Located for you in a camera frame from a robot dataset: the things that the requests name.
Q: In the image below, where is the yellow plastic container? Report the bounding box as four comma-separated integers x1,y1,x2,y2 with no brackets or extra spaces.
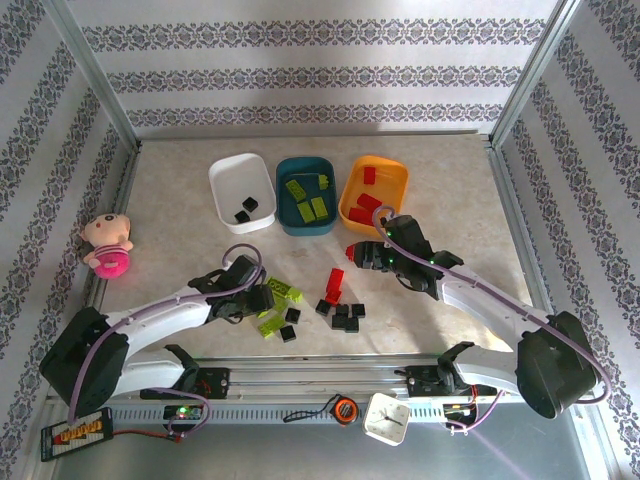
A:
338,154,410,237

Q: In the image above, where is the aluminium back rail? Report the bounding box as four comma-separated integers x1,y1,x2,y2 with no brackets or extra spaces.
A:
138,129,480,138

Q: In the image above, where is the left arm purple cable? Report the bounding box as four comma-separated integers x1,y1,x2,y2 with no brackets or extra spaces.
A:
69,243,266,435

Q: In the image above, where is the teal plastic container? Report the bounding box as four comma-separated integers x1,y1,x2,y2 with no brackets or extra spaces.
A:
275,156,336,237

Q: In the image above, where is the white square clock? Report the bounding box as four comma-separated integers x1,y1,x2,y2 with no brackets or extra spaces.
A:
362,392,411,446

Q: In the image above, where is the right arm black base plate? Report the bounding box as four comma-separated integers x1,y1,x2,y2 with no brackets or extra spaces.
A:
394,365,441,399

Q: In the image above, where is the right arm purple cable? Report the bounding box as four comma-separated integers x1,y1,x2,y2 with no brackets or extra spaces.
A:
372,205,611,435

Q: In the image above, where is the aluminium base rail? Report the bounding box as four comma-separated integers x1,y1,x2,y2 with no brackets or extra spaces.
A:
47,354,586,404

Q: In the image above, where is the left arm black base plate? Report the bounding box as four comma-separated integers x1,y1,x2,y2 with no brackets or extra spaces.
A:
194,367,232,400

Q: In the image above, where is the orange black tape measure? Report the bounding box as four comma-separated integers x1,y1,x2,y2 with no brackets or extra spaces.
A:
283,394,359,426

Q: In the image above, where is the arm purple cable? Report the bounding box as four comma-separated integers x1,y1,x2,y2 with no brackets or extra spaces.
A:
69,243,266,435
372,205,611,435

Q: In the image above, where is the small wired connector board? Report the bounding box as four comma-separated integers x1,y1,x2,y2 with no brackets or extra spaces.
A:
442,399,479,419

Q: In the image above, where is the controller board with LEDs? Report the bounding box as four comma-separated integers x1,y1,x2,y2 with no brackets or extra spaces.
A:
163,404,204,421

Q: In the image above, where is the aluminium frame post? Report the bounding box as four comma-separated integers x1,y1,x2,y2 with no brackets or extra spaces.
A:
44,0,144,151
489,0,586,151

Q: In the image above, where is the pink plush doll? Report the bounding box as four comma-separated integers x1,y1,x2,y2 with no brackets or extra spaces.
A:
82,212,135,280

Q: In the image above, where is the aluminium side rail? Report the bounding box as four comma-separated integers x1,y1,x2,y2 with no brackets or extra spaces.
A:
487,142,581,356
59,142,144,364

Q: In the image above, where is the slotted metal strip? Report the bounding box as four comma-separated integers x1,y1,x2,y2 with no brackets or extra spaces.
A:
107,402,451,426

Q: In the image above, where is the white plastic container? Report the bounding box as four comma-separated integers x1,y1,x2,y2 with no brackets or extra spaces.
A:
208,153,277,235

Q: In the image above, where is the black power distribution board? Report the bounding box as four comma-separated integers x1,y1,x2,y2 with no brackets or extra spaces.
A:
39,407,114,462

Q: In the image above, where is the red wire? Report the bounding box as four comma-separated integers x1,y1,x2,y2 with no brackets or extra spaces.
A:
112,428,182,444

